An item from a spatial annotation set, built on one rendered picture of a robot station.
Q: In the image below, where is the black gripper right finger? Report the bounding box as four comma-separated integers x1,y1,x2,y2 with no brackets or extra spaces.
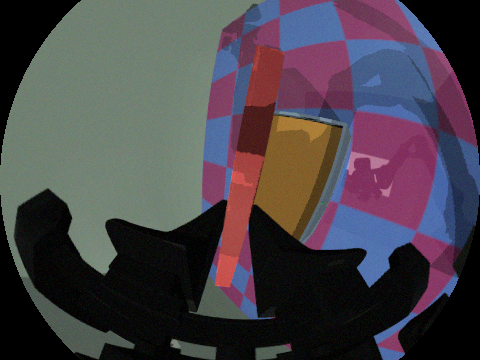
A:
249,205,367,319

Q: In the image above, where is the red box lid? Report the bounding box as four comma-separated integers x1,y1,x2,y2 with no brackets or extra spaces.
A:
215,45,284,288

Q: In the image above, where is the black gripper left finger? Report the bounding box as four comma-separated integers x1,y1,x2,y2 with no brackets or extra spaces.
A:
105,200,228,312

